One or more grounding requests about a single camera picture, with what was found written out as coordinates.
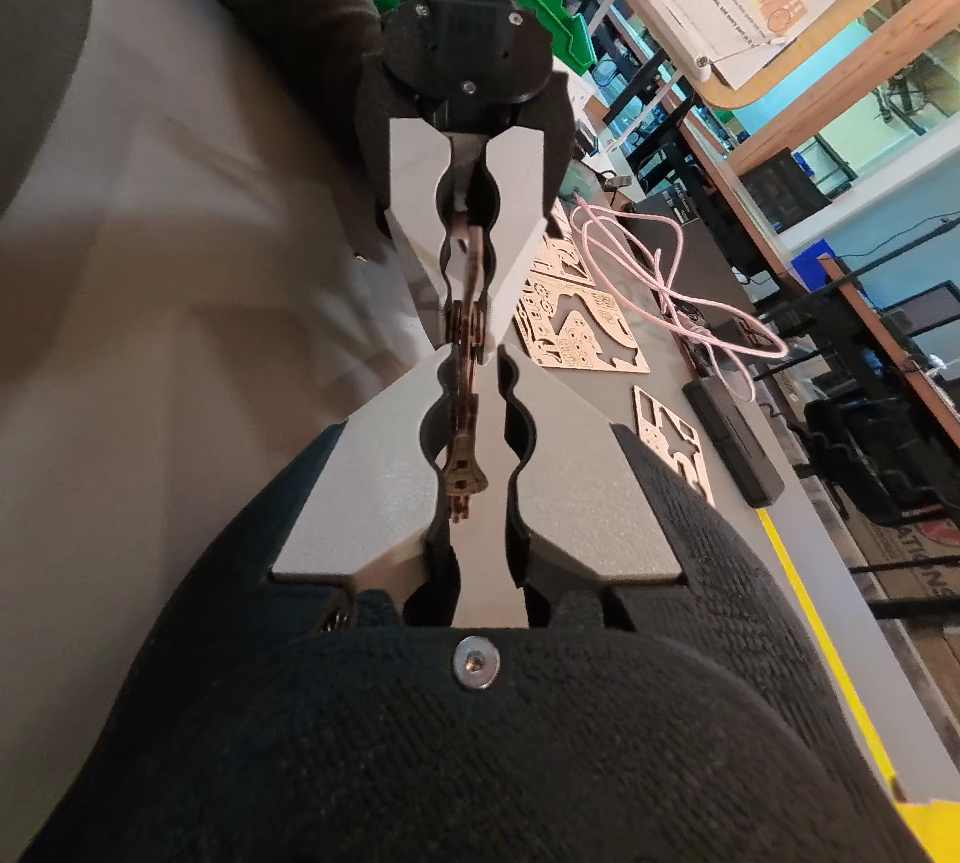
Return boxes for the wooden parts sheet large cutout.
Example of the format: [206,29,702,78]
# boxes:
[513,281,652,375]

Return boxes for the cardboard box red print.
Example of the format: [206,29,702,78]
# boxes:
[847,503,960,605]

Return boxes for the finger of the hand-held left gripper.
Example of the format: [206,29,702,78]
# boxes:
[474,125,555,365]
[384,117,465,354]

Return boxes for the blue box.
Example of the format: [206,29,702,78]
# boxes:
[791,239,840,290]

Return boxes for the wooden parts sheet slanted cutouts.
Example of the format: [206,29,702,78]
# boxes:
[633,385,717,508]

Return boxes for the black equipment case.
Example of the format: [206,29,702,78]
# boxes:
[738,146,834,234]

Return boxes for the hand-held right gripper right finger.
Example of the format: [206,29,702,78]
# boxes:
[496,344,687,630]

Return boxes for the small black box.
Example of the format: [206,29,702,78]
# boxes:
[636,190,708,228]

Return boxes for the black rectangular device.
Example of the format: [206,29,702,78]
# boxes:
[682,377,786,510]

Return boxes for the pink cable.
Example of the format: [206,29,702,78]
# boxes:
[570,199,792,405]

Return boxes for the wooden model frame assembly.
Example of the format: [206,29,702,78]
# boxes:
[442,206,490,525]

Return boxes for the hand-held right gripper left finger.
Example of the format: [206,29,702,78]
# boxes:
[270,344,462,628]

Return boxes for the wooden clipboard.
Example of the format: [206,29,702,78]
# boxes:
[583,0,939,110]

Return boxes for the yellow edge tape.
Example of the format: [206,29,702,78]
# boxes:
[756,506,960,863]

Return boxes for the wooden parts sheet curved pieces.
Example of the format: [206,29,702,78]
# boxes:
[528,203,597,290]

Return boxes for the wooden frame beam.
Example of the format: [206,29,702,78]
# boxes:
[723,0,960,178]

